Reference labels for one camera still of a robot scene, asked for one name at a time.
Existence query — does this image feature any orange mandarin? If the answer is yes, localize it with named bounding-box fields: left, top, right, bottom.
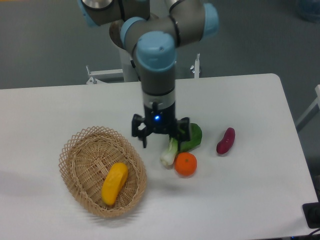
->
left=174, top=152, right=198, bottom=177

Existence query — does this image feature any black device at edge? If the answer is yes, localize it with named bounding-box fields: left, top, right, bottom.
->
left=302, top=202, right=320, bottom=229

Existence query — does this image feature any purple sweet potato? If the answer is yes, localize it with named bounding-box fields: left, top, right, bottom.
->
left=216, top=127, right=236, bottom=155

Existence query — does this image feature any woven wicker basket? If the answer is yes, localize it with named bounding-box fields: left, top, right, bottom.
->
left=58, top=126, right=147, bottom=218

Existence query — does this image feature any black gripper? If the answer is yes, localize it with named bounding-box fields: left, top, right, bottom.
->
left=131, top=102, right=191, bottom=152

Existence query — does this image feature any white furniture leg right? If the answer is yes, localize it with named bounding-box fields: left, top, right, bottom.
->
left=295, top=84, right=320, bottom=133

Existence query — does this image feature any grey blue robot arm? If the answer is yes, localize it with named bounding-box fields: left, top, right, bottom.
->
left=78, top=0, right=219, bottom=143

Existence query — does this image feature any yellow mango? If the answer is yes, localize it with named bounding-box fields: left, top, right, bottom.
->
left=101, top=162, right=129, bottom=206

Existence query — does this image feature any white pedestal base frame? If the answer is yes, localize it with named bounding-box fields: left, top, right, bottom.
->
left=85, top=52, right=202, bottom=85

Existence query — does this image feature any green bok choy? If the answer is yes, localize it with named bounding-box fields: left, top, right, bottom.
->
left=160, top=123, right=203, bottom=168

